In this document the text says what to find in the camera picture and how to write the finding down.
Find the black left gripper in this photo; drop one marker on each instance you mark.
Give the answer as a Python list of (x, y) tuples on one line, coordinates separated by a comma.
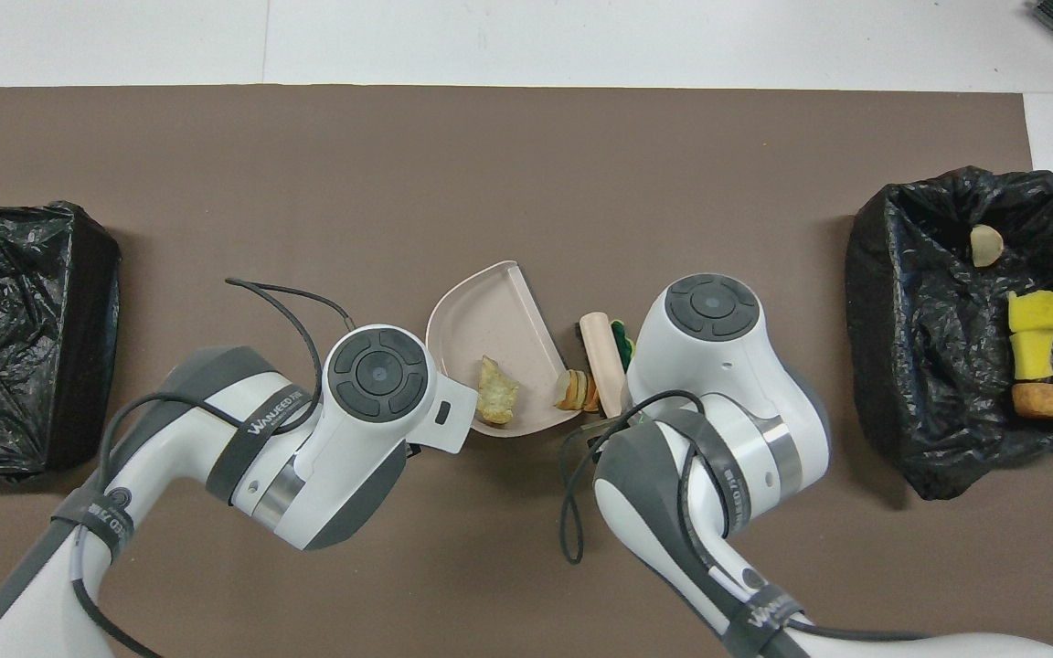
[(408, 448)]

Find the striped golden croissant piece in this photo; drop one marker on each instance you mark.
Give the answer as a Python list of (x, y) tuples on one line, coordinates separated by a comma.
[(572, 391)]

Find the beige brush black bristles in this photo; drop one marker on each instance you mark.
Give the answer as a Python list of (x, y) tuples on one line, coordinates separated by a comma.
[(601, 361)]

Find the pale bread piece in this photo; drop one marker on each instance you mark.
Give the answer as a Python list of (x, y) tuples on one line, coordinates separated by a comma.
[(496, 393)]

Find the beige plastic dustpan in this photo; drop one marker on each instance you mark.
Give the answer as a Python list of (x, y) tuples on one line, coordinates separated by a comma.
[(490, 320)]

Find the pale croissant chunk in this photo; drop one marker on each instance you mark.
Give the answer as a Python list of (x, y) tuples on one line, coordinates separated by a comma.
[(986, 245)]

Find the brown bread roll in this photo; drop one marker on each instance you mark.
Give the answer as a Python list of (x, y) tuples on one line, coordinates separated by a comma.
[(1047, 400)]

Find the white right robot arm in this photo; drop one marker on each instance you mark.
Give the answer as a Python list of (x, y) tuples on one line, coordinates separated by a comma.
[(709, 311)]

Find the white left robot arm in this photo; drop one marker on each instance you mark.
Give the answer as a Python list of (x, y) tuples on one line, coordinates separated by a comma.
[(376, 370)]

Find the crumpled black bag bin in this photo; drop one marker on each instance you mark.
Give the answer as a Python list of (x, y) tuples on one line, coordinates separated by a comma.
[(910, 366)]

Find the taut black bag bin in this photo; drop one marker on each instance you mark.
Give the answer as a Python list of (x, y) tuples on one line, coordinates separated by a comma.
[(15, 338)]

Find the brown paper mat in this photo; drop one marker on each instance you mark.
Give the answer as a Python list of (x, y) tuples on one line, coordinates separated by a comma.
[(398, 164)]

